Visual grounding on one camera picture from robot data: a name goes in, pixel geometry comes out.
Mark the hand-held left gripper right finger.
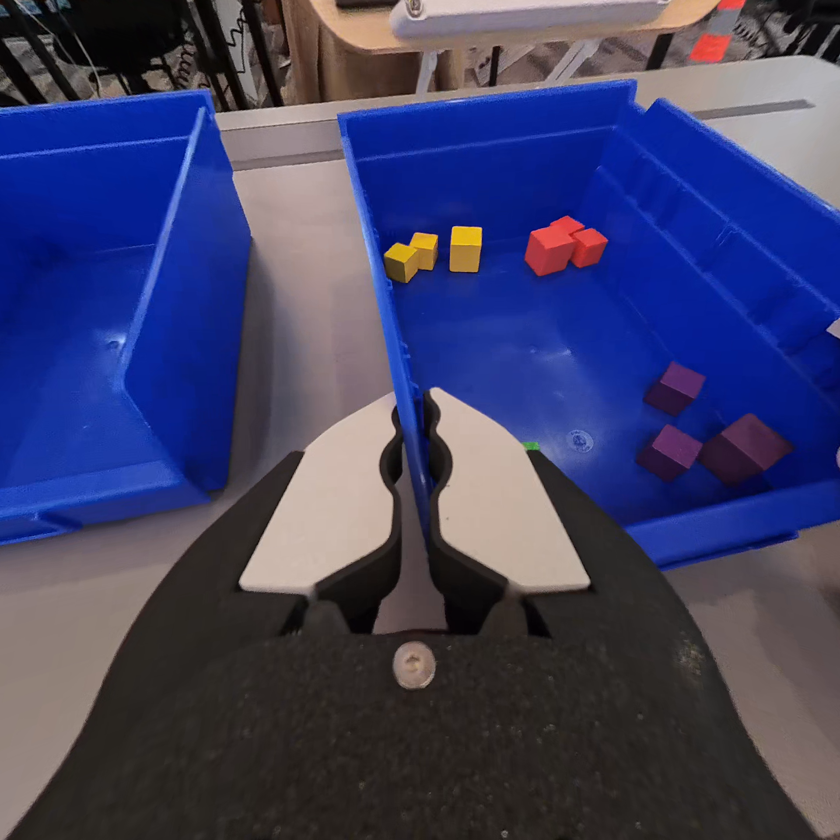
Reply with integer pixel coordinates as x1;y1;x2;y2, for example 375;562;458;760
423;387;592;634

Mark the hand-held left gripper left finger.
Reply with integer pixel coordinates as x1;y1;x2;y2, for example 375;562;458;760
238;392;403;634

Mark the blue plastic bin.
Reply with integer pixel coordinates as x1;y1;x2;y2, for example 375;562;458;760
336;79;840;571
0;90;253;546

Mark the purple wooden cube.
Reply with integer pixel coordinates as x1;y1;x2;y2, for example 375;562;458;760
643;361;707;417
635;424;704;483
697;413;794;488

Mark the brown fabric cover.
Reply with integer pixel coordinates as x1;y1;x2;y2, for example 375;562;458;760
282;0;460;106

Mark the white folding stand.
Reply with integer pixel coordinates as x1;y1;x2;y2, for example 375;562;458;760
390;0;670;93

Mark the orange traffic cone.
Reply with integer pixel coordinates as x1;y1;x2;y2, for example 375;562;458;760
689;0;749;63

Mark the black office chair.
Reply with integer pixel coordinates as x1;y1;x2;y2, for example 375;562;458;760
59;0;191;89

